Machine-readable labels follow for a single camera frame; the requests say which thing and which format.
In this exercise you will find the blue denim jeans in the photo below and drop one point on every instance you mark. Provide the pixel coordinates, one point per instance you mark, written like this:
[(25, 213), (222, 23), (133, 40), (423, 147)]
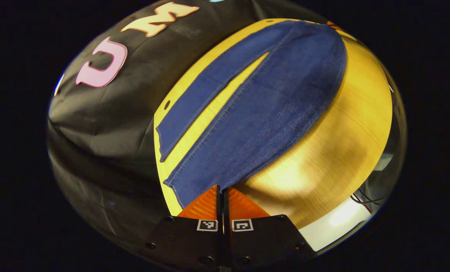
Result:
[(270, 109)]

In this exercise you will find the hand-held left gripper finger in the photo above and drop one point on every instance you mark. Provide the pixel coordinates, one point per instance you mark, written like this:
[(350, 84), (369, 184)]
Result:
[(219, 206), (226, 206)]

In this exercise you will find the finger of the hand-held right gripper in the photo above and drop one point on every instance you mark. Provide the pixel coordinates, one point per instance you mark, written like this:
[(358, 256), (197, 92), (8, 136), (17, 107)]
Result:
[(333, 25)]

